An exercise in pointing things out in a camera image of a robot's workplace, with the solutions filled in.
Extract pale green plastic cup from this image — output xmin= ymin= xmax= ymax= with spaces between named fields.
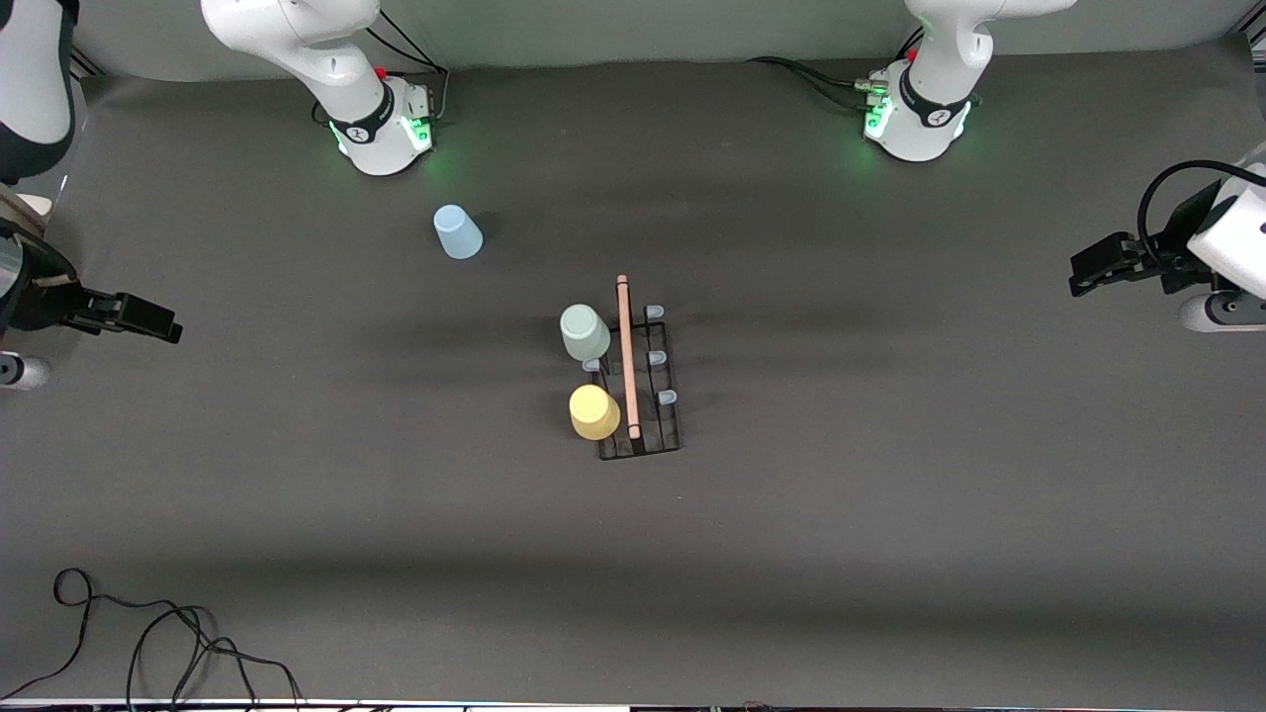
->
xmin=560 ymin=304 xmax=612 ymax=363

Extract yellow plastic cup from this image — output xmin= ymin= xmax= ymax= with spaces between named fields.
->
xmin=569 ymin=384 xmax=622 ymax=442

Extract black wire cup holder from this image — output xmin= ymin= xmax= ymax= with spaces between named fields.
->
xmin=582 ymin=275 xmax=684 ymax=462

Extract light blue plastic cup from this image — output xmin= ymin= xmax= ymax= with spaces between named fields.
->
xmin=433 ymin=205 xmax=485 ymax=261

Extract dark grey table mat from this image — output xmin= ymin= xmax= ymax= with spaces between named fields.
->
xmin=0 ymin=38 xmax=1266 ymax=706

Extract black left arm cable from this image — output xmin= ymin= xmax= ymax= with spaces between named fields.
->
xmin=1135 ymin=160 xmax=1266 ymax=263

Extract loose black cable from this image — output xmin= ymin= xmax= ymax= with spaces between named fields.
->
xmin=0 ymin=568 xmax=308 ymax=709

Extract black left base cables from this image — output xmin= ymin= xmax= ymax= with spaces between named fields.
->
xmin=747 ymin=54 xmax=883 ymax=112

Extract black base cables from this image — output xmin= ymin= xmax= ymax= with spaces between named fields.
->
xmin=315 ymin=5 xmax=452 ymax=130
xmin=747 ymin=54 xmax=883 ymax=112

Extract black right base cables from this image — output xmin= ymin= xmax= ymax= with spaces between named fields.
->
xmin=315 ymin=5 xmax=452 ymax=130

